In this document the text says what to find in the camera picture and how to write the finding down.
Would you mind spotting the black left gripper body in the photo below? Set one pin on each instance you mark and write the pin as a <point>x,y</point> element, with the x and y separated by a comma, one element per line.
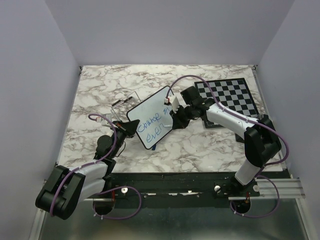
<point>120,133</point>

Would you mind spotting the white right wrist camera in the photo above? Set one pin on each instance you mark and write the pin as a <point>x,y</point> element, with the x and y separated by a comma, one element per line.
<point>172,100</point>

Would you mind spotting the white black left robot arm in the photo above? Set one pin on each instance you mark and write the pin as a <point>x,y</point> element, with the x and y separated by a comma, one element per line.
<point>65,187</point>

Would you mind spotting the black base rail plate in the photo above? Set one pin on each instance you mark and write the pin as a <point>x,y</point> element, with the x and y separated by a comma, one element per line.
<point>177,190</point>

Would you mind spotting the silver wire whiteboard stand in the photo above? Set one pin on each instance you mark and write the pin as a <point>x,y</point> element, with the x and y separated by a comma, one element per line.
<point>120,108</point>

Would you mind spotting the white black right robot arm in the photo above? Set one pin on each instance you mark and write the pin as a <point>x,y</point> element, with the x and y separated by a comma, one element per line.
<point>260,141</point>

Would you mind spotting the black grey chessboard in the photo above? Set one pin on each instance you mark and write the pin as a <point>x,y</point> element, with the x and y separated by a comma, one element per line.
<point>235,95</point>

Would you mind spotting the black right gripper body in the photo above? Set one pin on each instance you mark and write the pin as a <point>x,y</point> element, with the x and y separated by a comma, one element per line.
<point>184,113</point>

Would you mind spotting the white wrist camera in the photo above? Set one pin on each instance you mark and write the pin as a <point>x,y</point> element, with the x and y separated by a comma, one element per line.
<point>172,100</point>
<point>103,120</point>

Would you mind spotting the black framed whiteboard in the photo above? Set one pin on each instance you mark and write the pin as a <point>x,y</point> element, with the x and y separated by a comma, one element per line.
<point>152,114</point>

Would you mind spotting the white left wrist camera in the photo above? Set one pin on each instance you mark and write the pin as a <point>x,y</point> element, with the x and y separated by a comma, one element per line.
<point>103,120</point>

